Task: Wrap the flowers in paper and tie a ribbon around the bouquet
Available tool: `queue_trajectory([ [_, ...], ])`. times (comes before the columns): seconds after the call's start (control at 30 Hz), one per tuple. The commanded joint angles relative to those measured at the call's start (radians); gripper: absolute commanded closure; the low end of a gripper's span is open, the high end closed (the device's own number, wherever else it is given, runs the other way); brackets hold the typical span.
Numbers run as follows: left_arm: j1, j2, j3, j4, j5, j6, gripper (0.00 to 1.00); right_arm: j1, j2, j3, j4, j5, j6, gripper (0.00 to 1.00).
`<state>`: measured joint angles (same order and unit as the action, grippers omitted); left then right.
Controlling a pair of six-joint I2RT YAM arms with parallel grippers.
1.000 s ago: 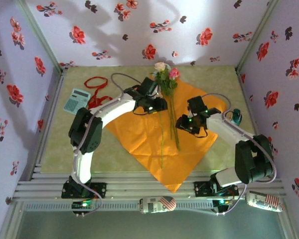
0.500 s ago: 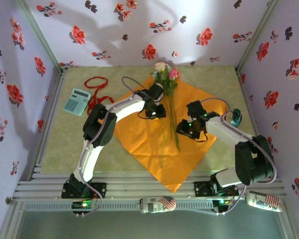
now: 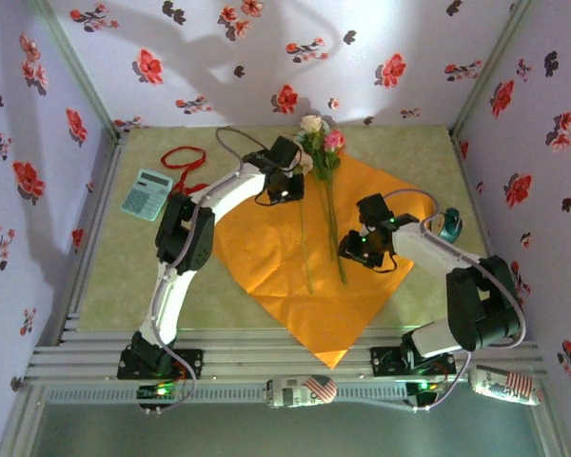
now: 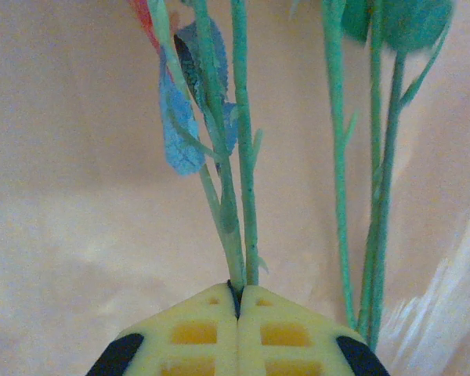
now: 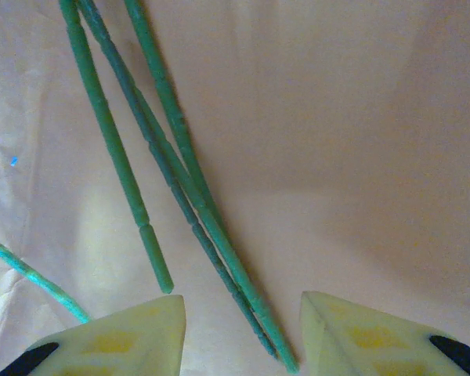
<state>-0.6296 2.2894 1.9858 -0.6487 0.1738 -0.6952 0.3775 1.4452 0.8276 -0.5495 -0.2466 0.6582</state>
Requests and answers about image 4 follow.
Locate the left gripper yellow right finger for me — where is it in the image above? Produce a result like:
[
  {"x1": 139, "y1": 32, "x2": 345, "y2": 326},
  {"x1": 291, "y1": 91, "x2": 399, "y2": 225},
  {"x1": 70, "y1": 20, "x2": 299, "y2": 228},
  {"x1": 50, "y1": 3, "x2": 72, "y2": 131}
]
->
[{"x1": 238, "y1": 284, "x2": 391, "y2": 376}]

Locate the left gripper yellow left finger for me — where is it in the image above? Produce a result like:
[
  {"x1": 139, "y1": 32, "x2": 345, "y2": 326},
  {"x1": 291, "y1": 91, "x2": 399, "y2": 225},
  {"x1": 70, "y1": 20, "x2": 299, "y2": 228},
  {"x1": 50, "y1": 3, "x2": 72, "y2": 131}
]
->
[{"x1": 85, "y1": 282, "x2": 240, "y2": 376}]

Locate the artificial flower bunch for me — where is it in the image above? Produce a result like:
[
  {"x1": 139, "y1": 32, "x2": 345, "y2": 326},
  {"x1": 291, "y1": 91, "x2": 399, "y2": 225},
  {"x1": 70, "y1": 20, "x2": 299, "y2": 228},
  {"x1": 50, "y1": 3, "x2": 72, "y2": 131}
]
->
[{"x1": 127, "y1": 0, "x2": 455, "y2": 353}]

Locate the orange wrapping paper sheet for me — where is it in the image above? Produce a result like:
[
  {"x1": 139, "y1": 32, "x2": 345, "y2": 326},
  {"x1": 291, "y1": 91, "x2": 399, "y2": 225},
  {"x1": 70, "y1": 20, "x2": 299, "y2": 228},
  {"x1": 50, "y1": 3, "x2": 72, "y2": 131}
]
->
[{"x1": 0, "y1": 0, "x2": 470, "y2": 376}]

